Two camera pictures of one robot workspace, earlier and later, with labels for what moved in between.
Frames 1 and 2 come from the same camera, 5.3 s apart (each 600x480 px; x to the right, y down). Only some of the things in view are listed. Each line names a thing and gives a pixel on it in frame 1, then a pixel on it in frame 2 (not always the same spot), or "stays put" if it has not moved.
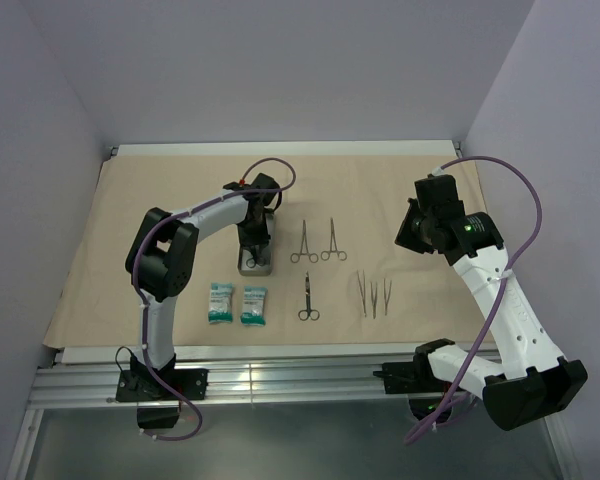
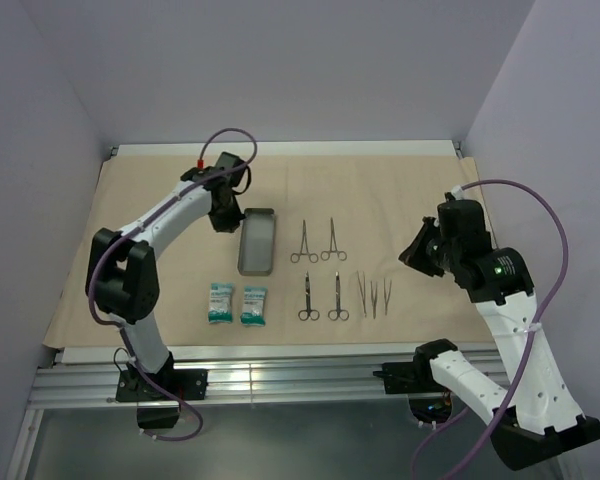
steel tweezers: x=386 y=299 stays put
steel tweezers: x=362 y=290 stays put
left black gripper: x=261 y=239 to x=230 y=224
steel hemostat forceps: x=333 y=245 stays put
